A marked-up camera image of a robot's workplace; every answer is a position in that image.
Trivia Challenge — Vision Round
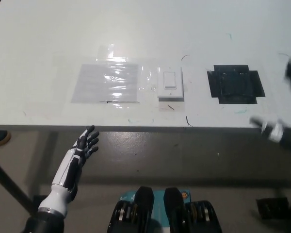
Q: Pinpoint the white wall light switch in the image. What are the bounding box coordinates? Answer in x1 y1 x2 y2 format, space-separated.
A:
157 66 185 102

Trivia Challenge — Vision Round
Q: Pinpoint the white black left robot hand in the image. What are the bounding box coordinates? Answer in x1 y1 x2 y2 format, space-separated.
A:
38 125 100 217

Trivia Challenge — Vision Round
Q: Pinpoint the grey laminated paper sheet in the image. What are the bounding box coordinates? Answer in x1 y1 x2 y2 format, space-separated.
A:
71 63 140 104

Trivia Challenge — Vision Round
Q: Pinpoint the clear plastic tape film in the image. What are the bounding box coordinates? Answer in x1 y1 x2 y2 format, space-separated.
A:
96 44 159 110

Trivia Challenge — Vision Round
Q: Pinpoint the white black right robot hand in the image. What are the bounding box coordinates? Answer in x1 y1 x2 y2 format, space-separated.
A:
249 116 286 144

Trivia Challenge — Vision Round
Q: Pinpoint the black tape square patch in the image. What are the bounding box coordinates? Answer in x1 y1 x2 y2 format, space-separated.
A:
206 65 266 105

